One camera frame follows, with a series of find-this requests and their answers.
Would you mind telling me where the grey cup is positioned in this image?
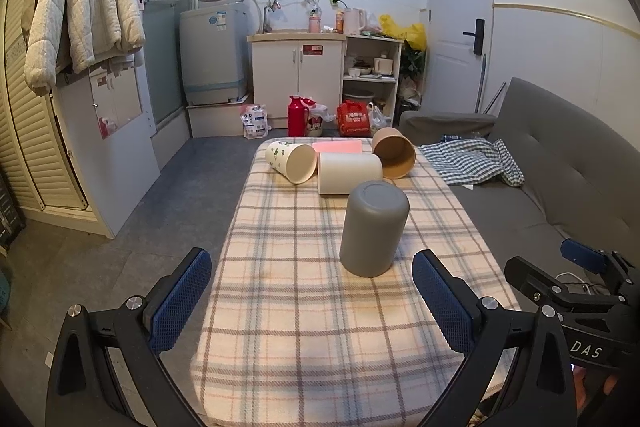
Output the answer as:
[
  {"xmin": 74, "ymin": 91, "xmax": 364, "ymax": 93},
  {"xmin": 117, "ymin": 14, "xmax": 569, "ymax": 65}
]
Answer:
[{"xmin": 339, "ymin": 180, "xmax": 411, "ymax": 278}]

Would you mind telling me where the grey sofa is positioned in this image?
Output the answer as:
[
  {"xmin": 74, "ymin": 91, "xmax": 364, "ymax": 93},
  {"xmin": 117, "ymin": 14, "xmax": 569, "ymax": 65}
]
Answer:
[{"xmin": 398, "ymin": 77, "xmax": 640, "ymax": 308}]

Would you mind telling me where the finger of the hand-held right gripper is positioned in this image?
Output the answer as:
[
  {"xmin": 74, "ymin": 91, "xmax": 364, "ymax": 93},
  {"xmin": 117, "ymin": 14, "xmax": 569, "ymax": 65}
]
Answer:
[
  {"xmin": 560, "ymin": 238, "xmax": 640, "ymax": 305},
  {"xmin": 504, "ymin": 255, "xmax": 626, "ymax": 315}
]

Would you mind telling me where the red thermos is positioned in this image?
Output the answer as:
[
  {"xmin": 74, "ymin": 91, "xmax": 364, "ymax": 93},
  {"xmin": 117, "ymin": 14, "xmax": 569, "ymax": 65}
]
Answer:
[{"xmin": 287, "ymin": 95, "xmax": 307, "ymax": 138}]

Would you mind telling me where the green checked cloth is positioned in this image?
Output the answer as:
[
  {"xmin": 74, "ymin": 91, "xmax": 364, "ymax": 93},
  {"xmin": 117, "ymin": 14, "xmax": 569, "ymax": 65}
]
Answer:
[{"xmin": 418, "ymin": 138, "xmax": 525, "ymax": 188}]

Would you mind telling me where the white sink cabinet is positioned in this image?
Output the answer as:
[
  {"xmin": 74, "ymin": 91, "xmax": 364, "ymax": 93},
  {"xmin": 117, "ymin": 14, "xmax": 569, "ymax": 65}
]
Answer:
[{"xmin": 246, "ymin": 30, "xmax": 347, "ymax": 109}]

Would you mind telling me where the pink box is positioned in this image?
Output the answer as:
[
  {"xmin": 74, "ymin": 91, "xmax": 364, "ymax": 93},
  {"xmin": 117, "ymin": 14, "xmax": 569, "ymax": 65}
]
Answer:
[{"xmin": 312, "ymin": 140, "xmax": 362, "ymax": 156}]

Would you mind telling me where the white louvered wardrobe door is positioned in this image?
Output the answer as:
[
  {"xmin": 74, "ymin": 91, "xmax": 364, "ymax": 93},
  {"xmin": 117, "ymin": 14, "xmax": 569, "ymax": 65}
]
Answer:
[{"xmin": 0, "ymin": 0, "xmax": 91, "ymax": 212}]

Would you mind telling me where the yellow plastic bag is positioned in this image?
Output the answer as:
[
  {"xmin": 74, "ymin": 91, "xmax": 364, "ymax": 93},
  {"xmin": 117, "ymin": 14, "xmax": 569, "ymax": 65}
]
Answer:
[{"xmin": 378, "ymin": 14, "xmax": 428, "ymax": 50}]

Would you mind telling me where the white puffer jacket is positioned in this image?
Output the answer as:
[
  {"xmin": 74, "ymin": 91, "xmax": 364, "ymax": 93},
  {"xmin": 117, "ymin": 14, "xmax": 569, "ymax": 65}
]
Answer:
[{"xmin": 24, "ymin": 0, "xmax": 147, "ymax": 96}]

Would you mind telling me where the plaid tablecloth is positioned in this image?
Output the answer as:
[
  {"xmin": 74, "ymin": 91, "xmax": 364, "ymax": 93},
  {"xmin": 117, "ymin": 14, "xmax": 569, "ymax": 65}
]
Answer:
[{"xmin": 190, "ymin": 137, "xmax": 523, "ymax": 427}]

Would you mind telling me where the white cup with green print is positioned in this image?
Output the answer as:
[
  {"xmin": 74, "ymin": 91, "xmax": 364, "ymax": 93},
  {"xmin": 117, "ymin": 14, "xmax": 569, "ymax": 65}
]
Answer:
[{"xmin": 265, "ymin": 141, "xmax": 319, "ymax": 184}]

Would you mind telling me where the brown paper cup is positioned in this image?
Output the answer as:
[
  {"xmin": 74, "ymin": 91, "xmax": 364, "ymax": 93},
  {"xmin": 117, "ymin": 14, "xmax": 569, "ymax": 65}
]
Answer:
[{"xmin": 371, "ymin": 127, "xmax": 417, "ymax": 180}]

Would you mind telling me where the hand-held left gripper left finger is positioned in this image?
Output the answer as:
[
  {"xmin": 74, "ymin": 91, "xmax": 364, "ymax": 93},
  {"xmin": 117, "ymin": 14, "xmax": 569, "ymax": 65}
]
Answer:
[{"xmin": 45, "ymin": 248, "xmax": 213, "ymax": 427}]

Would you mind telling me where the pink electric kettle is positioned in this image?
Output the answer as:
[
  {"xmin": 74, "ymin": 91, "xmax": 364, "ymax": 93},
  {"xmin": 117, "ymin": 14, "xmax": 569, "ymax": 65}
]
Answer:
[{"xmin": 344, "ymin": 8, "xmax": 366, "ymax": 35}]

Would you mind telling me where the black door lock handle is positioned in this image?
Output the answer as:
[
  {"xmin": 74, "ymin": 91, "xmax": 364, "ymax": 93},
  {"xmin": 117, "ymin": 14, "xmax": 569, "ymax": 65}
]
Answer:
[{"xmin": 463, "ymin": 19, "xmax": 486, "ymax": 56}]

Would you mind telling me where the red bag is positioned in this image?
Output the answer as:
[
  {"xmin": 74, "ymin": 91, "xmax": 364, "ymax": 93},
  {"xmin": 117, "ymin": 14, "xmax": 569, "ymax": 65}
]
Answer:
[{"xmin": 336, "ymin": 100, "xmax": 373, "ymax": 138}]

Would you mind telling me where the white and blue packet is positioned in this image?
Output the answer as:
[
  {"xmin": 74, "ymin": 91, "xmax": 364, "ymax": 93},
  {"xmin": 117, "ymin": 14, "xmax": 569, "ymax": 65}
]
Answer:
[{"xmin": 238, "ymin": 103, "xmax": 271, "ymax": 139}]

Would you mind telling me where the cartoon print plastic bag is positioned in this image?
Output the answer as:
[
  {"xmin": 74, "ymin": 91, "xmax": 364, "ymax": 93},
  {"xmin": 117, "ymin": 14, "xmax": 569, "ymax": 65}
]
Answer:
[{"xmin": 303, "ymin": 97, "xmax": 337, "ymax": 138}]

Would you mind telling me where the mop handle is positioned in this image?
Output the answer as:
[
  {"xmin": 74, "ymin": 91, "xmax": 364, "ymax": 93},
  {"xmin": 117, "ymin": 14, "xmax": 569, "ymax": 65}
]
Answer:
[{"xmin": 474, "ymin": 53, "xmax": 489, "ymax": 114}]

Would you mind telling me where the grey washing machine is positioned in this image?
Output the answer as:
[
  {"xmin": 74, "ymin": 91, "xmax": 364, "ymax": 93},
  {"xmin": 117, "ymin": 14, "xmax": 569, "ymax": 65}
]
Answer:
[{"xmin": 179, "ymin": 0, "xmax": 252, "ymax": 106}]

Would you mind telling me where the white washing machine platform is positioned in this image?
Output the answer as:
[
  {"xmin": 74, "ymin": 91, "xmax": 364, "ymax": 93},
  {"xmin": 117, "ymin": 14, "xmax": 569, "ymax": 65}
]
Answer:
[{"xmin": 186, "ymin": 94, "xmax": 253, "ymax": 139}]

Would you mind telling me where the metal faucet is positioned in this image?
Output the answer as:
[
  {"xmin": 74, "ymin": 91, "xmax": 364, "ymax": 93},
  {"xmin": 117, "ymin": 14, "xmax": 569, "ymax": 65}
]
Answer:
[{"xmin": 262, "ymin": 0, "xmax": 282, "ymax": 34}]

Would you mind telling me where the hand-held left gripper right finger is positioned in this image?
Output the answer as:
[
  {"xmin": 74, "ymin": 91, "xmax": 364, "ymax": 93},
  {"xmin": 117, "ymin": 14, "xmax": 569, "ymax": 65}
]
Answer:
[{"xmin": 412, "ymin": 249, "xmax": 579, "ymax": 427}]

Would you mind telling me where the white cable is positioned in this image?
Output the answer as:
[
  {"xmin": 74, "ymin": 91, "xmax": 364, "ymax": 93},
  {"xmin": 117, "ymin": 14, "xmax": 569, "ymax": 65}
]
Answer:
[{"xmin": 555, "ymin": 271, "xmax": 608, "ymax": 295}]

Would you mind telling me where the cream cup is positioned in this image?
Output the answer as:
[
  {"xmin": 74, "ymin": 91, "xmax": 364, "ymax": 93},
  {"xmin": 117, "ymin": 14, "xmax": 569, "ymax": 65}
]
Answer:
[{"xmin": 317, "ymin": 152, "xmax": 384, "ymax": 197}]

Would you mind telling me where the white open shelf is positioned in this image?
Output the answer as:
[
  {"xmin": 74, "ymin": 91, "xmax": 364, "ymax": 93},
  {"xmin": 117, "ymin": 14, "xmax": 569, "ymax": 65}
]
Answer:
[{"xmin": 341, "ymin": 34, "xmax": 404, "ymax": 120}]

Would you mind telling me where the frosted glass door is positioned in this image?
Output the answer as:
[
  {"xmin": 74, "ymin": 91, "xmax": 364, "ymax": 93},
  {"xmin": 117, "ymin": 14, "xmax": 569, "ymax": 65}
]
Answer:
[{"xmin": 142, "ymin": 0, "xmax": 201, "ymax": 128}]

